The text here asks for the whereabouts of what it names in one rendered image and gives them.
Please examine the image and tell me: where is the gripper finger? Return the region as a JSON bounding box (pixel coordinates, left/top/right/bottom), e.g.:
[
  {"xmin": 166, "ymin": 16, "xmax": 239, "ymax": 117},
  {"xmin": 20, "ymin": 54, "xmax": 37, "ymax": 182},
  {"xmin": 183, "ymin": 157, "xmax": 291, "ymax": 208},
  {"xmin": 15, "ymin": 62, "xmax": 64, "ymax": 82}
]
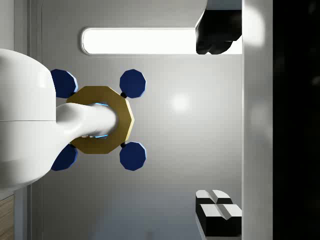
[
  {"xmin": 195, "ymin": 189, "xmax": 243, "ymax": 240},
  {"xmin": 195, "ymin": 8, "xmax": 243, "ymax": 56}
]

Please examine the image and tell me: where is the drone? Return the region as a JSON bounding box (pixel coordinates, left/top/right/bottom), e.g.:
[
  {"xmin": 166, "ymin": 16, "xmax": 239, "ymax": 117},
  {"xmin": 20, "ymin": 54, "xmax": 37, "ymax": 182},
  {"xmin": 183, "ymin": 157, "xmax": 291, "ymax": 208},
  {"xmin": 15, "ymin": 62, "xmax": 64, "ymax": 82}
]
[{"xmin": 50, "ymin": 68, "xmax": 147, "ymax": 172}]

